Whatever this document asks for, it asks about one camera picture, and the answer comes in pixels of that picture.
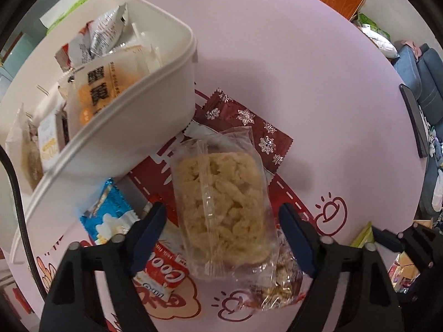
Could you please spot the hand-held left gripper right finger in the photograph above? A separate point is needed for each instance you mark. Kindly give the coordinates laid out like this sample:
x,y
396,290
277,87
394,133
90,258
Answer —
x,y
296,238

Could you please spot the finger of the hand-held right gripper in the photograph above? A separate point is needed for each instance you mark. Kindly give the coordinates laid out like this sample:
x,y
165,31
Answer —
x,y
389,240

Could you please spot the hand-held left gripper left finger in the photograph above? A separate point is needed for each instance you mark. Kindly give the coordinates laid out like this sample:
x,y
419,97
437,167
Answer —
x,y
148,238

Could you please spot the clear rice crisp packet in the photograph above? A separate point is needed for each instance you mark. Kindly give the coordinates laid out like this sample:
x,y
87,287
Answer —
x,y
223,197

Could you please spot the white plastic storage bin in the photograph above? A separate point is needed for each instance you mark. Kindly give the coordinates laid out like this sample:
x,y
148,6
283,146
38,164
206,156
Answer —
x,y
114,138

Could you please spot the beige soda cracker packet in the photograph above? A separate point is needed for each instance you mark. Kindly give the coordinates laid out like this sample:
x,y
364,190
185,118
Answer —
x,y
48,141

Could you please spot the small clear crisp packet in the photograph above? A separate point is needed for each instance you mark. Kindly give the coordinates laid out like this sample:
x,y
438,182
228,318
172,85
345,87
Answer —
x,y
31,155

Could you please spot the yellow egg yolk pastry packet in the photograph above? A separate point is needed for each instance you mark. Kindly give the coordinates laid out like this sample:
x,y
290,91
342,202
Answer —
x,y
100,90

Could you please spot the red and white cracker packet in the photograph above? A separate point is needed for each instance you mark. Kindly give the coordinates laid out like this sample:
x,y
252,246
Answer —
x,y
74,46

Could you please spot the silver white snack packet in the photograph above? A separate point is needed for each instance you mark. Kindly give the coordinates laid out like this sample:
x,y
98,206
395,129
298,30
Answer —
x,y
107,29

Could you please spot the red and white cookie packet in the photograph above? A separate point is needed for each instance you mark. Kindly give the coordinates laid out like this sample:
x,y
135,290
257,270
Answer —
x,y
162,276

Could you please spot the red clear candy packet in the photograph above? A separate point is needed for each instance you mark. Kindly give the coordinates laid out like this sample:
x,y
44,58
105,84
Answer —
x,y
280,283

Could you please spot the blue and white snack packet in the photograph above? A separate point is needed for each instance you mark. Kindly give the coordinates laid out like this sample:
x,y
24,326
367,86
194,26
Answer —
x,y
107,214

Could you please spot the black curved bar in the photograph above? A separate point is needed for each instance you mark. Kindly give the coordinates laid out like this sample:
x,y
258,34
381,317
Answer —
x,y
415,121

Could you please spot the dark red snowflake packet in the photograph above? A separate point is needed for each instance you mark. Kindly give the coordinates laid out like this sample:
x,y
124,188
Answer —
x,y
242,117

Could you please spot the pink printed tablecloth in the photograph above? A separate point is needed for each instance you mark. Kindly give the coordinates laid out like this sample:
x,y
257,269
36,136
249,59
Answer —
x,y
311,76

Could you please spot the white and green bags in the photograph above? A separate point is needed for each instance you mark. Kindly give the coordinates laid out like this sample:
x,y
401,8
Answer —
x,y
375,34

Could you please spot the green tissue pack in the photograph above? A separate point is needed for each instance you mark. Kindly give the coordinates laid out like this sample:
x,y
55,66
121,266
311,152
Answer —
x,y
62,15

